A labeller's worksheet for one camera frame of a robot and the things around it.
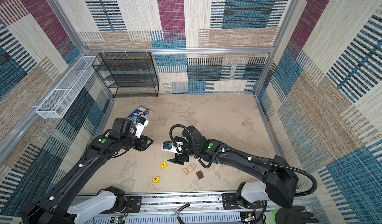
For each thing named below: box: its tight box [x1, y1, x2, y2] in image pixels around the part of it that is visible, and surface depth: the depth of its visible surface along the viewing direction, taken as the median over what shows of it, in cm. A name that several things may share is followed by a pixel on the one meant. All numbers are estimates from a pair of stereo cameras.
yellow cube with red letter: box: [159, 161, 168, 170], surface depth 86 cm
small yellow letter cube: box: [152, 176, 160, 184], surface depth 81 cm
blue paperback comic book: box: [126, 105, 150, 124], surface depth 109 cm
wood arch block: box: [183, 163, 196, 175], surface depth 85 cm
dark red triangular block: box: [195, 170, 204, 180], surface depth 84 cm
